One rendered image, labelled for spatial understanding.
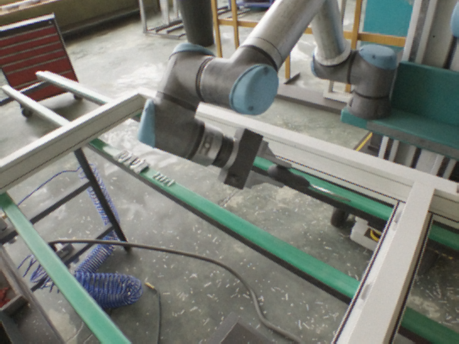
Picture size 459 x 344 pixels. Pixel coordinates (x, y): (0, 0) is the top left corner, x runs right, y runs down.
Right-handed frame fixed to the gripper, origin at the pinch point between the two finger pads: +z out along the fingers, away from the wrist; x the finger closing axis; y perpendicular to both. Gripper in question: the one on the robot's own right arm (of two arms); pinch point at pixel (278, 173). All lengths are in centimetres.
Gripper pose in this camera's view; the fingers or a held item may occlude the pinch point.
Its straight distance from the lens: 71.8
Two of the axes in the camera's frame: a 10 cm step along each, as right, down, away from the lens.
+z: 8.7, 3.3, 3.5
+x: 3.6, -9.3, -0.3
